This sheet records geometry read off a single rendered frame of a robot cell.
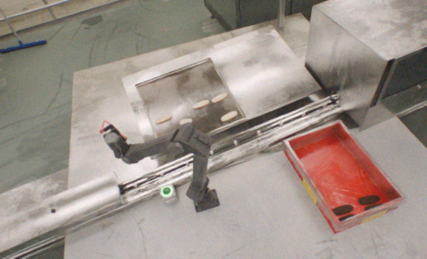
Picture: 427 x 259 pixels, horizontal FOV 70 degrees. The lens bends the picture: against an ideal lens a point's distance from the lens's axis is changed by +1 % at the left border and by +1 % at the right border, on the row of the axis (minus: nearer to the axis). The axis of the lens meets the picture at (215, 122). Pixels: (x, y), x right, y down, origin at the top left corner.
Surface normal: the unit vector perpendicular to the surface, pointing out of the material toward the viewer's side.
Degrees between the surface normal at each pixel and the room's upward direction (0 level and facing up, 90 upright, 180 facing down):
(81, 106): 0
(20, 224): 0
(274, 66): 10
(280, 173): 0
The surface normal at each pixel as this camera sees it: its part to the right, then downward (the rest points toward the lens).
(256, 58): -0.04, -0.51
